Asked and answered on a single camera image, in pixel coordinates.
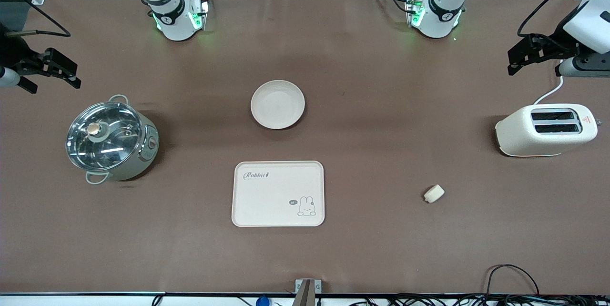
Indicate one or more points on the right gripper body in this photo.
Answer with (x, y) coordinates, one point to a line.
(14, 53)

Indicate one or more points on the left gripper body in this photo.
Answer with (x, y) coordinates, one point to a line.
(561, 42)

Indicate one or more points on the small white bun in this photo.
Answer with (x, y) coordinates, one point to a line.
(434, 193)

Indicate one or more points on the round cream plate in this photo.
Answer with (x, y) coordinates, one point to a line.
(278, 105)

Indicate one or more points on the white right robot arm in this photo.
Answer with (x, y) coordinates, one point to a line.
(174, 17)

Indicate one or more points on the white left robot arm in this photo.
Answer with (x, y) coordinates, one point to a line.
(441, 10)

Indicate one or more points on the cream rabbit print tray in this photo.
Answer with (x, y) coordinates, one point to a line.
(278, 196)

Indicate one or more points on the glass pot lid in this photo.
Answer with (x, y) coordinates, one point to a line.
(102, 137)

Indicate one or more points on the cream two-slot toaster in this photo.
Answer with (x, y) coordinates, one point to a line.
(524, 137)

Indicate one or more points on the pale green electric pot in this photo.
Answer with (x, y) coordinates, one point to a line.
(143, 153)

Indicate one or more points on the brown table cover mat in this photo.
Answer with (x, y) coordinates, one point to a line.
(381, 106)

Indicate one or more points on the blue round plug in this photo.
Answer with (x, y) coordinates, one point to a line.
(263, 302)

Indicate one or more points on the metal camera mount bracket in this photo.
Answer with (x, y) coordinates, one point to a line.
(307, 291)

